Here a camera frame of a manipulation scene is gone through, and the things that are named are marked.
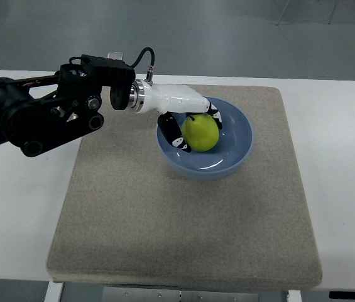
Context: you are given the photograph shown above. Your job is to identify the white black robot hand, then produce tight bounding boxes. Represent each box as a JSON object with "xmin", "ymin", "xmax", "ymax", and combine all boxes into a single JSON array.
[{"xmin": 128, "ymin": 81, "xmax": 222, "ymax": 152}]

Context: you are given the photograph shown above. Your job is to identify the green pear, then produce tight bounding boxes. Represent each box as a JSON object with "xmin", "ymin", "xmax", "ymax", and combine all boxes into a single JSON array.
[{"xmin": 182, "ymin": 113, "xmax": 219, "ymax": 152}]

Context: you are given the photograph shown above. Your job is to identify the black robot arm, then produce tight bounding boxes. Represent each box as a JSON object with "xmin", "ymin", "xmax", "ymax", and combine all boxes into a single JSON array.
[{"xmin": 0, "ymin": 55, "xmax": 136, "ymax": 157}]

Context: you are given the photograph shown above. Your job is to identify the blue bowl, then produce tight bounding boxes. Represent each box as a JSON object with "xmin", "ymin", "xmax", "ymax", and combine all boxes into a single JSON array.
[{"xmin": 156, "ymin": 96, "xmax": 254, "ymax": 181}]

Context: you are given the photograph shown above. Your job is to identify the small metal floor box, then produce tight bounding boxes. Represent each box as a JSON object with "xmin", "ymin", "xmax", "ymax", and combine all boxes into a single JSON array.
[{"xmin": 107, "ymin": 52, "xmax": 123, "ymax": 60}]

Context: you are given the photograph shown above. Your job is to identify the grey felt mat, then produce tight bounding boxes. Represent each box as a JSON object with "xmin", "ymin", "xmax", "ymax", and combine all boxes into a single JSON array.
[{"xmin": 46, "ymin": 86, "xmax": 322, "ymax": 292}]

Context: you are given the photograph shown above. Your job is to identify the chair legs in background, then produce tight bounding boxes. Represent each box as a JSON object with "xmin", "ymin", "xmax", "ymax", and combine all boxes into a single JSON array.
[{"xmin": 275, "ymin": 0, "xmax": 339, "ymax": 26}]

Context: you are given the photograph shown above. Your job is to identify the black cable with connector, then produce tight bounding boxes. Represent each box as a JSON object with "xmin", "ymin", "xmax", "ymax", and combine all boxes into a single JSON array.
[{"xmin": 129, "ymin": 47, "xmax": 156, "ymax": 85}]

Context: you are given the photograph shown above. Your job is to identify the white table frame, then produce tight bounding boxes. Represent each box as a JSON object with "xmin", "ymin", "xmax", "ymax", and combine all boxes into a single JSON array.
[{"xmin": 44, "ymin": 282, "xmax": 303, "ymax": 301}]

